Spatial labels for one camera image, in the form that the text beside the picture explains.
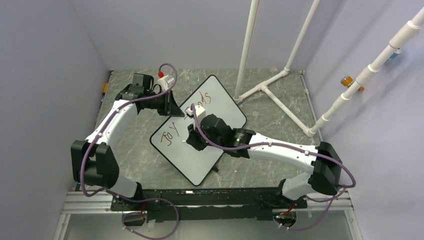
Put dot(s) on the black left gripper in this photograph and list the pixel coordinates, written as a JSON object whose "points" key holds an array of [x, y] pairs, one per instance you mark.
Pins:
{"points": [[170, 107]]}

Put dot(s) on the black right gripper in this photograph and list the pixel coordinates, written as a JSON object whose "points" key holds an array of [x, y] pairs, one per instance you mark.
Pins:
{"points": [[193, 139]]}

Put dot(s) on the white framed whiteboard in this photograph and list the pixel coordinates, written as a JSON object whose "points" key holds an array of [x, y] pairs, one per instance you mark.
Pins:
{"points": [[167, 139]]}

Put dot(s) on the wire whiteboard stand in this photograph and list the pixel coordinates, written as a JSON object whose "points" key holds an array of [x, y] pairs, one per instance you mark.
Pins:
{"points": [[215, 169]]}

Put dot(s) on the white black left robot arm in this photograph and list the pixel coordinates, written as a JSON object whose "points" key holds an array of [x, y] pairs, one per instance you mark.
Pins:
{"points": [[93, 160]]}

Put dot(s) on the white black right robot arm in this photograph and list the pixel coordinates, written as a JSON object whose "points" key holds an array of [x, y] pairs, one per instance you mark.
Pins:
{"points": [[320, 165]]}

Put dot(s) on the orange black edge tool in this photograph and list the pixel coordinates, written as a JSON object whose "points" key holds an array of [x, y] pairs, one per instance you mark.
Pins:
{"points": [[105, 88]]}

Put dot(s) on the white diagonal PVC pipe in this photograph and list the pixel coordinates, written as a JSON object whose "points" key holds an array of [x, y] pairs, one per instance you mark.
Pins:
{"points": [[404, 34]]}

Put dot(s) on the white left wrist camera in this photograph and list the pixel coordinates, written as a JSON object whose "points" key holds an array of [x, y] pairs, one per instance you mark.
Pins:
{"points": [[165, 81]]}

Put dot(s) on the white PVC pipe frame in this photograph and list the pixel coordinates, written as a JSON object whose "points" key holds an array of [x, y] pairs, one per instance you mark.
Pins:
{"points": [[283, 35]]}

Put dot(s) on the orange yellow wall fitting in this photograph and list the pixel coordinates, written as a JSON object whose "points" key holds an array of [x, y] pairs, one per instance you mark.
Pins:
{"points": [[347, 81]]}

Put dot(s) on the blue wall fitting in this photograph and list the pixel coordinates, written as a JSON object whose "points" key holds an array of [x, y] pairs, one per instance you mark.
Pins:
{"points": [[396, 53]]}

